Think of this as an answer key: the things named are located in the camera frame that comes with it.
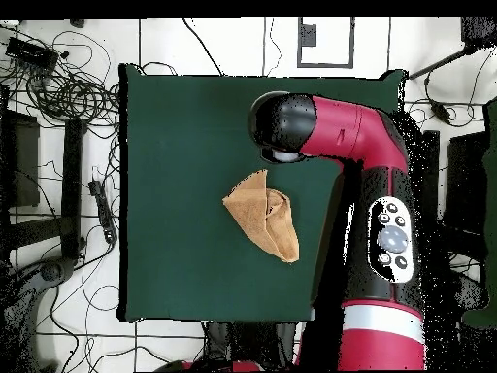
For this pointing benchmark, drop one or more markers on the tan terry towel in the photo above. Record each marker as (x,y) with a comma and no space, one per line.
(256,217)

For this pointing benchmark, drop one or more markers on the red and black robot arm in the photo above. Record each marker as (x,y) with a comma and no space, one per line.
(349,132)

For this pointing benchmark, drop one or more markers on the dark flat box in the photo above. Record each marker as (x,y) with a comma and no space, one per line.
(23,163)
(466,182)

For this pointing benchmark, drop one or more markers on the dark green table cloth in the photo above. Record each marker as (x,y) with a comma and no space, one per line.
(174,136)

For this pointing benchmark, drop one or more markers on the black power strip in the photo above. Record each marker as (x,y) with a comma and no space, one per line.
(103,210)

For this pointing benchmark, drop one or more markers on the black upright bar stand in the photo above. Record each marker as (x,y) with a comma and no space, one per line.
(431,155)
(72,186)

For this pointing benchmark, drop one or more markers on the grey curved base foot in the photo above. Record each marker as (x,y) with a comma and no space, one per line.
(471,291)
(50,272)

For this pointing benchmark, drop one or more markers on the dark grey power adapter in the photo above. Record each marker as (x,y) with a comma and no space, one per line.
(440,111)

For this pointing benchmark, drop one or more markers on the dark tripod rod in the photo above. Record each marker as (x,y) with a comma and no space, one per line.
(438,64)

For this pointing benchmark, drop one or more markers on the small dark round object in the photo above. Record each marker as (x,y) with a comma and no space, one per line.
(77,23)

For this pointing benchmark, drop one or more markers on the black electronics box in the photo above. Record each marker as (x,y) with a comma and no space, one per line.
(29,52)

